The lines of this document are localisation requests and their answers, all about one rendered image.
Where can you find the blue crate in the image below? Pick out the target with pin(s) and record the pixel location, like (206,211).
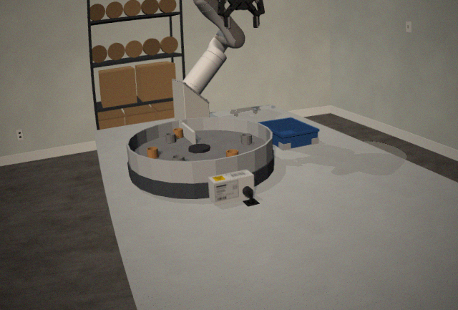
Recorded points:
(287,133)

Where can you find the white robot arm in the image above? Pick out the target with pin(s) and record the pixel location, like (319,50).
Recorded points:
(211,61)

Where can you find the grey metal ring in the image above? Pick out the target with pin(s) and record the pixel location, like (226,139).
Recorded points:
(170,137)
(178,158)
(246,138)

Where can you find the bronze ring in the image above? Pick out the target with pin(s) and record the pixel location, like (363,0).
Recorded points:
(152,152)
(178,132)
(231,153)

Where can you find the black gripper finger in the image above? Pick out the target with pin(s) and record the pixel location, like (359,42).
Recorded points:
(256,13)
(229,10)

